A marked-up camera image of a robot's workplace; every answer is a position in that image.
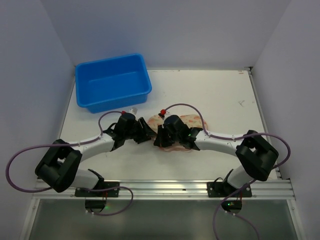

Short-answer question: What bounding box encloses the floral mesh laundry bag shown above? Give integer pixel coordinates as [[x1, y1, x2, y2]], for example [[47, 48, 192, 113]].
[[147, 114, 208, 153]]

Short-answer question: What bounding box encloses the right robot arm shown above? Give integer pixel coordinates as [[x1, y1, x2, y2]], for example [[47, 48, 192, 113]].
[[153, 115, 279, 195]]

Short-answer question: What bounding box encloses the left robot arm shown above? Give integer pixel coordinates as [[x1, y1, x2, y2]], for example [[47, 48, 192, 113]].
[[35, 112, 157, 193]]

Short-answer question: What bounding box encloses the blue plastic bin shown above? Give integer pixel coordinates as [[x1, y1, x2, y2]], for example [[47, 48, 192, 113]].
[[75, 53, 152, 113]]

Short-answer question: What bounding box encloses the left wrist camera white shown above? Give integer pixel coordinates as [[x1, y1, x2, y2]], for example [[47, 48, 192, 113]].
[[128, 107, 138, 116]]

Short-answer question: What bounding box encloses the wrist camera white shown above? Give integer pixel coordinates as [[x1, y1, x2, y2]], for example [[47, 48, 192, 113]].
[[158, 109, 169, 129], [128, 107, 138, 116]]

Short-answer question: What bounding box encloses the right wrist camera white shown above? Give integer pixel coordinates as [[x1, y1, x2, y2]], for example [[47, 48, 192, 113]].
[[158, 109, 169, 129]]

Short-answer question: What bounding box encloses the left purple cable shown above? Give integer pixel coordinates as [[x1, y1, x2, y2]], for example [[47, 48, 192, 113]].
[[5, 110, 135, 216]]

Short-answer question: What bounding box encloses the aluminium mounting rail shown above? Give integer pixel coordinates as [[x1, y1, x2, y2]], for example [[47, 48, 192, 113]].
[[33, 179, 295, 201]]

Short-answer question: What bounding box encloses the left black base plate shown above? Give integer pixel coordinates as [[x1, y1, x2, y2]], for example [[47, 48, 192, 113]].
[[74, 181, 120, 198]]

